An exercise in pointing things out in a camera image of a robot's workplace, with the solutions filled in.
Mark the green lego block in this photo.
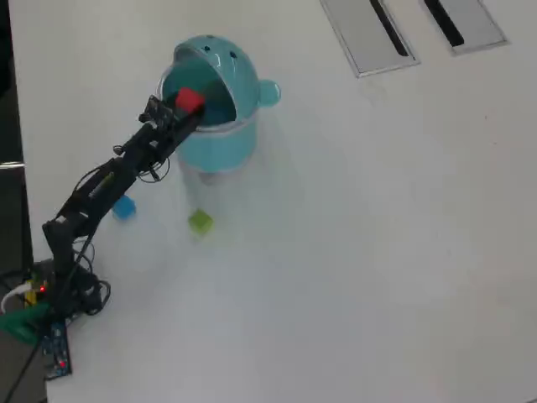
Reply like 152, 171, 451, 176
187, 208, 215, 237

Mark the black base cable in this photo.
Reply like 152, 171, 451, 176
70, 228, 112, 316

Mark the teal frog-shaped bin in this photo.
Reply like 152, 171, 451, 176
157, 35, 282, 186

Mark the blue lego block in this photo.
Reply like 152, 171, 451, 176
111, 195, 138, 220

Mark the white cable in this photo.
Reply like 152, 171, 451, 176
0, 283, 33, 314

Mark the green table clamp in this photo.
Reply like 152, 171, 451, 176
0, 302, 51, 348

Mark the blue circuit board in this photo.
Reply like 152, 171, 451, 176
41, 321, 73, 381

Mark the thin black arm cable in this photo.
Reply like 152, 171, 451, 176
136, 157, 171, 184

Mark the red lego block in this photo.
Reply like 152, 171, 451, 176
175, 87, 206, 113

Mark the silver table grommet plate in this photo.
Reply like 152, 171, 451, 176
319, 0, 420, 79
419, 0, 509, 56

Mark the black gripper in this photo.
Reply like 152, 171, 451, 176
133, 92, 207, 163

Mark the dark furniture beside table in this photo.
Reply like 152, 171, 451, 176
0, 0, 34, 270

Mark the black power cable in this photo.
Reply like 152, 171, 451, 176
6, 335, 45, 403

